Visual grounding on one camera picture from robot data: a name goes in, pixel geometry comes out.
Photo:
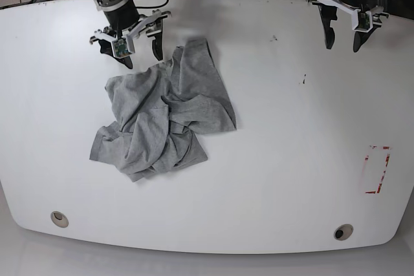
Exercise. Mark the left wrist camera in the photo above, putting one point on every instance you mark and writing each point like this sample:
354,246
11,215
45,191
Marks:
361,21

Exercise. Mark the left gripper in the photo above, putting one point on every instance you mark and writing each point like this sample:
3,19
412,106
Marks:
328,10

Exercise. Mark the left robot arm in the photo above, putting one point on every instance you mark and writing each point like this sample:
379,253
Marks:
357,3

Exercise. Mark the red tape rectangle marking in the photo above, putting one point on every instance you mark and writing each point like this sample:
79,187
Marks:
374,168

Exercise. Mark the grey t-shirt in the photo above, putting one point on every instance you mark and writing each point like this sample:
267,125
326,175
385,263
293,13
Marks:
159,114

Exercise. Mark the table grommet hole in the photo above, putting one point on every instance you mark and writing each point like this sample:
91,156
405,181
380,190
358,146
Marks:
59,219
343,232

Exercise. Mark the right table grommet hole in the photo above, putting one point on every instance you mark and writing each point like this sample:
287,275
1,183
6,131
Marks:
343,232

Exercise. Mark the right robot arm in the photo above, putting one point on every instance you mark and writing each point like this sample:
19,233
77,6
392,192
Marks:
127,22

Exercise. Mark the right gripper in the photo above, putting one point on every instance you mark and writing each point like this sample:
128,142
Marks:
151,26

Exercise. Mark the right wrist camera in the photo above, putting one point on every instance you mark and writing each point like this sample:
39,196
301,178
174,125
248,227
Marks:
122,48

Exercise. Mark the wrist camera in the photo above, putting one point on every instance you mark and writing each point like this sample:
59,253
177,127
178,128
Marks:
122,48
361,21

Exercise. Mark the left table grommet hole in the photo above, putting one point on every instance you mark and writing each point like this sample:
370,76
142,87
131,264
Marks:
59,219

